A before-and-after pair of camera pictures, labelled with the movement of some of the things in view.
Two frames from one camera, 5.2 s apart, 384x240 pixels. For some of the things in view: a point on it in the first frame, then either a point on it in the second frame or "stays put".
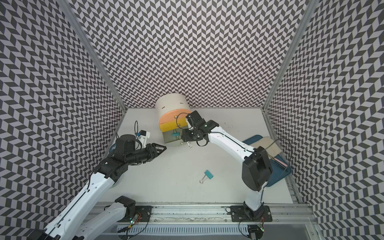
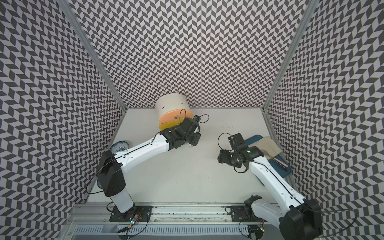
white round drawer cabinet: [171, 110] stays put
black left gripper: [155, 153] to [197, 138]
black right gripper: [186, 137] to [223, 158]
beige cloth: [268, 145] stays put
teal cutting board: [280, 169] stays put
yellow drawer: [173, 125] stays put
